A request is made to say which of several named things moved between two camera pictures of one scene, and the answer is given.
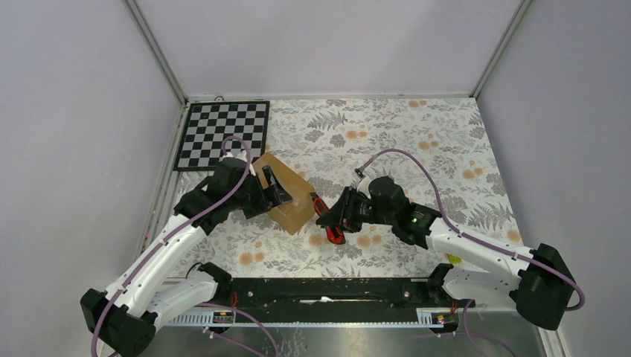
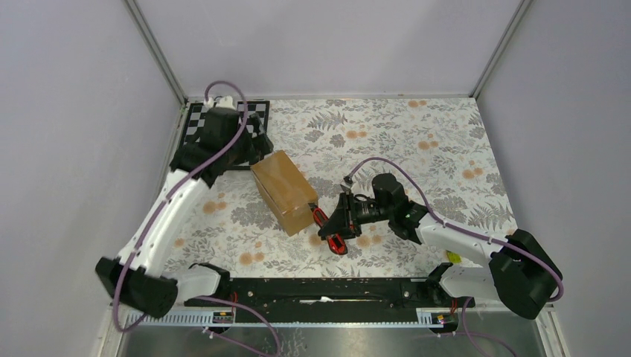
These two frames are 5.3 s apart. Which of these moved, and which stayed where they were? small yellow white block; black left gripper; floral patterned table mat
Moved: black left gripper
Stayed: floral patterned table mat; small yellow white block
